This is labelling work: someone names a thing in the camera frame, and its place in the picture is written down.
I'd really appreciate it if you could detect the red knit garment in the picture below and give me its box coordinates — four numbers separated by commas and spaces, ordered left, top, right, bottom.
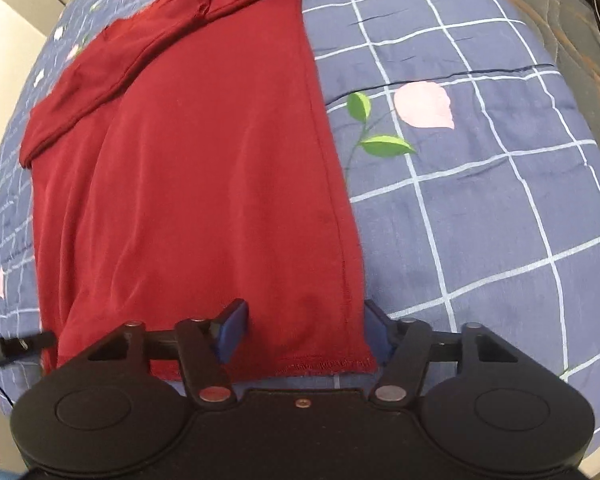
19, 0, 375, 380

